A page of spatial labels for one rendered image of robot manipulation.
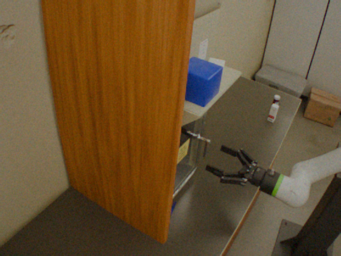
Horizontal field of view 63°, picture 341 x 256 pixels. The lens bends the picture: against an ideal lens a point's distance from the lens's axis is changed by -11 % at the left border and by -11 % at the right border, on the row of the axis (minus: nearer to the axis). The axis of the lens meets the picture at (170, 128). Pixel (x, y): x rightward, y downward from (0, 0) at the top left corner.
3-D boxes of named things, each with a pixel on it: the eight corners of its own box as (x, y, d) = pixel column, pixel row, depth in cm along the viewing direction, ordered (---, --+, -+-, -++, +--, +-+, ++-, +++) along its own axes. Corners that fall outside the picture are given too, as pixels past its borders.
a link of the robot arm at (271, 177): (268, 201, 114) (274, 186, 120) (277, 181, 107) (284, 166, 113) (254, 195, 116) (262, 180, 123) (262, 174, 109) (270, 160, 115)
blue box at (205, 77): (172, 96, 89) (175, 67, 84) (189, 81, 96) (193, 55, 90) (204, 108, 85) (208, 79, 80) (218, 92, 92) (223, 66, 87)
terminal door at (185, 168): (157, 211, 120) (163, 133, 95) (195, 167, 140) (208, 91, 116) (159, 212, 119) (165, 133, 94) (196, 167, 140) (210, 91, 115)
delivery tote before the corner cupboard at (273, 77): (249, 96, 378) (254, 74, 357) (260, 84, 407) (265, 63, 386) (293, 115, 354) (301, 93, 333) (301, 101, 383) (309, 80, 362)
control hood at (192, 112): (161, 128, 93) (162, 100, 87) (209, 85, 115) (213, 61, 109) (195, 144, 89) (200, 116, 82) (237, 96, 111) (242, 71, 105)
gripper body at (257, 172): (268, 165, 117) (247, 156, 120) (261, 178, 111) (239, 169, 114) (263, 178, 121) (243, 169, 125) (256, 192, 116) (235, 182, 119)
